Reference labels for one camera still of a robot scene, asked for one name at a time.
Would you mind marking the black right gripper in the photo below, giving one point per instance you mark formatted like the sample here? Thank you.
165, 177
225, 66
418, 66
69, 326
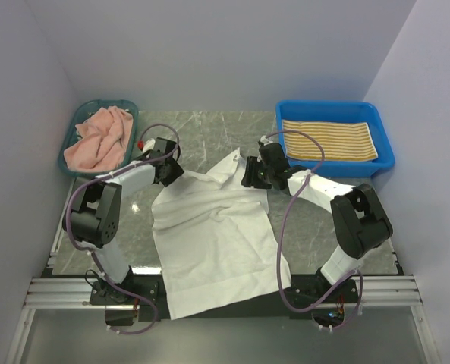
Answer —
250, 179

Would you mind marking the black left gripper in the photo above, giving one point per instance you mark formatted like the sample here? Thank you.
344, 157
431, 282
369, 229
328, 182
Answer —
177, 171

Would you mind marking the white terry towel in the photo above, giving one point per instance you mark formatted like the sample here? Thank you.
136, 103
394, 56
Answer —
210, 231

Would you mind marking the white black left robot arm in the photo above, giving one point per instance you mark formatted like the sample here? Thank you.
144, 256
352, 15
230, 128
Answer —
93, 213

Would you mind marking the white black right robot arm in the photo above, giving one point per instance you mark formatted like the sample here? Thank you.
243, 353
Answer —
359, 219

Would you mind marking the pink terry towel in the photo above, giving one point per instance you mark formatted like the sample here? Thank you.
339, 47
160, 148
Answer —
103, 143

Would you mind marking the blue plastic bin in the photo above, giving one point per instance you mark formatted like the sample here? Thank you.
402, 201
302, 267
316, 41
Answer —
341, 112

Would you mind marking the yellow white striped towel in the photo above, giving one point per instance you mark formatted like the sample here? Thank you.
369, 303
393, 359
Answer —
337, 142

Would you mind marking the teal plastic laundry basket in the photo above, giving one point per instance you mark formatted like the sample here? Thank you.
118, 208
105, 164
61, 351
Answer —
85, 111

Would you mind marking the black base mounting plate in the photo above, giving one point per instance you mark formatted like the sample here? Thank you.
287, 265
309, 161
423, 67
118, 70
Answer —
144, 297

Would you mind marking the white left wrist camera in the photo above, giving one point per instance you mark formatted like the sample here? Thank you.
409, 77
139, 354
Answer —
145, 146

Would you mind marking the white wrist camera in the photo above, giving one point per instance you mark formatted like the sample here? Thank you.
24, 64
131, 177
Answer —
145, 146
264, 140

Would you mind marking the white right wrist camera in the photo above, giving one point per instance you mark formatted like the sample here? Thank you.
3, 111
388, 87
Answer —
264, 140

